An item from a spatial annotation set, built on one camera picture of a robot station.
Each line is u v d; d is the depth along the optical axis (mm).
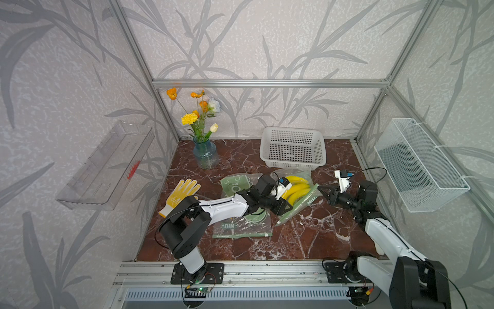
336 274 732
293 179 937
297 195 913
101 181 667
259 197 681
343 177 737
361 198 663
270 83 940
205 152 990
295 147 1155
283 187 755
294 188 932
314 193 825
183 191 968
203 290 705
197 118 872
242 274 752
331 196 736
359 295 711
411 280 403
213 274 727
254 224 861
